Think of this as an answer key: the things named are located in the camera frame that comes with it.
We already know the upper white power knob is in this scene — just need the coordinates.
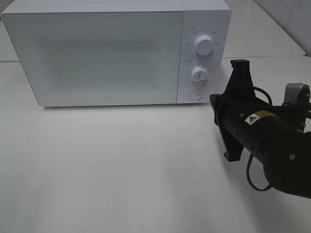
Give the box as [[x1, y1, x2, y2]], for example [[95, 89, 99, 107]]
[[194, 34, 213, 56]]

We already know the white timer knob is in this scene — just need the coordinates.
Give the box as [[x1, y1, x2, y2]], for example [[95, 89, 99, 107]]
[[191, 66, 208, 84]]

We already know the white microwave oven body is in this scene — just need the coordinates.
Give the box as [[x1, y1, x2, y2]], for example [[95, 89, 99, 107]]
[[1, 0, 231, 105]]

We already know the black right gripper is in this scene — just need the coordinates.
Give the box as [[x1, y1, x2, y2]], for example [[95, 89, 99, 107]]
[[210, 59, 272, 162]]

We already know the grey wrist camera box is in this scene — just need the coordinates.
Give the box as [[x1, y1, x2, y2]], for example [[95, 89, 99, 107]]
[[282, 83, 311, 132]]

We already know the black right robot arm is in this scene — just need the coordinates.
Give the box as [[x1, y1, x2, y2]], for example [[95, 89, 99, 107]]
[[210, 59, 311, 198]]

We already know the round door release button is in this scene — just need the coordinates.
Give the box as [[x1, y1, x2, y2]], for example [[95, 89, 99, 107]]
[[188, 88, 203, 100]]

